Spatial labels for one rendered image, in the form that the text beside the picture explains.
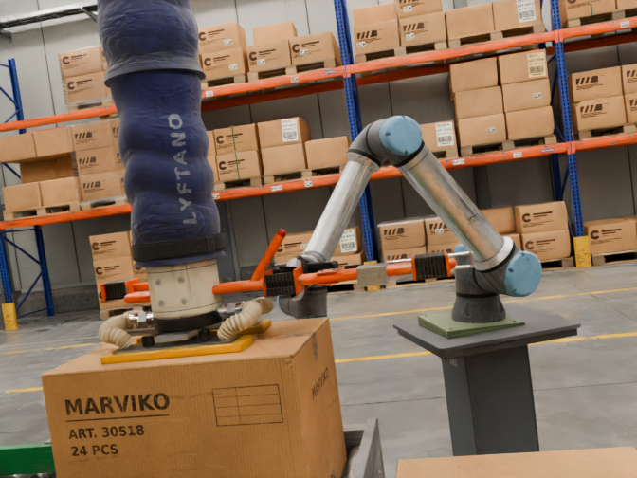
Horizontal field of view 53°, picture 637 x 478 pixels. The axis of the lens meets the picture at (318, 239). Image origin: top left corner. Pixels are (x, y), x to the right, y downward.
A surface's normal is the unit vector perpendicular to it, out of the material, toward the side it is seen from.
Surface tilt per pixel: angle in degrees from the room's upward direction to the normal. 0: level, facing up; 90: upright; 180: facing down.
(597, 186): 90
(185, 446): 90
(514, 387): 90
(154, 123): 80
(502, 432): 90
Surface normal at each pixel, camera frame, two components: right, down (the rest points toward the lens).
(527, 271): 0.44, 0.11
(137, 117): -0.29, -0.16
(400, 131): 0.30, -0.04
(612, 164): -0.15, 0.07
